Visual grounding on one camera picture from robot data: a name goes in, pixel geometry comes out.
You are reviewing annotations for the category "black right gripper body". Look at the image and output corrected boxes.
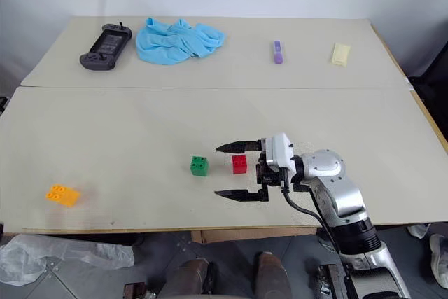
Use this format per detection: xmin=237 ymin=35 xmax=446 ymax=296
xmin=255 ymin=151 xmax=292 ymax=193

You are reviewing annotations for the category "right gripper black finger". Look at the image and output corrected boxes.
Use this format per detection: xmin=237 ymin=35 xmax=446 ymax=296
xmin=215 ymin=138 xmax=264 ymax=155
xmin=213 ymin=188 xmax=270 ymax=204

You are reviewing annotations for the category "red toy cube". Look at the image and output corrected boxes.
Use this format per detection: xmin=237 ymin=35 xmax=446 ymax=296
xmin=232 ymin=154 xmax=249 ymax=176

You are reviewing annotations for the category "green toy cube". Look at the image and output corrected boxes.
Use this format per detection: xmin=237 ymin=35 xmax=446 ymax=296
xmin=190 ymin=155 xmax=211 ymax=176

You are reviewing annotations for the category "beige table mat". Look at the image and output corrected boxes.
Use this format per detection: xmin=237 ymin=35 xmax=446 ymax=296
xmin=20 ymin=15 xmax=409 ymax=90
xmin=0 ymin=86 xmax=448 ymax=235

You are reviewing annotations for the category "dark rounded brown shape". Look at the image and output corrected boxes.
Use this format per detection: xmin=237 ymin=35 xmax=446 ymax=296
xmin=253 ymin=251 xmax=293 ymax=299
xmin=159 ymin=258 xmax=216 ymax=299

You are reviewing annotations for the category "purple marker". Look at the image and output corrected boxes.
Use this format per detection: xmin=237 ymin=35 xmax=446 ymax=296
xmin=272 ymin=40 xmax=285 ymax=65

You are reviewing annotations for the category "light blue cloth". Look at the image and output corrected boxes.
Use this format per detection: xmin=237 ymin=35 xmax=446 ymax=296
xmin=134 ymin=16 xmax=228 ymax=67

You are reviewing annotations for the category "black handheld game controller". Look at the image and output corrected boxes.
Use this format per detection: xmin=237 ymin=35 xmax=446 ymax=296
xmin=79 ymin=22 xmax=134 ymax=71

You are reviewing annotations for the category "orange toy block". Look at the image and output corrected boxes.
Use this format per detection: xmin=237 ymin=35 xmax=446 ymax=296
xmin=44 ymin=183 xmax=82 ymax=209

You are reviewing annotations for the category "black chair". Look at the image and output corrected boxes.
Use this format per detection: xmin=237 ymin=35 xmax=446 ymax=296
xmin=407 ymin=41 xmax=448 ymax=155

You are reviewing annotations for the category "white shoe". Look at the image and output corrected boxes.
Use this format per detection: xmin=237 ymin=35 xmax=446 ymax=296
xmin=429 ymin=233 xmax=448 ymax=290

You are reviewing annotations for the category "clear plastic bag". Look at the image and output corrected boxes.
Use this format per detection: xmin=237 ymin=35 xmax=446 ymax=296
xmin=0 ymin=233 xmax=136 ymax=288

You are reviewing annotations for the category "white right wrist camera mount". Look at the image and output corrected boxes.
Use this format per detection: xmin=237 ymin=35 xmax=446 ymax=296
xmin=262 ymin=132 xmax=302 ymax=176

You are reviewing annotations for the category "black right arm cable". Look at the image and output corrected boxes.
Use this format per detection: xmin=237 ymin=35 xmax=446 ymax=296
xmin=279 ymin=167 xmax=346 ymax=254

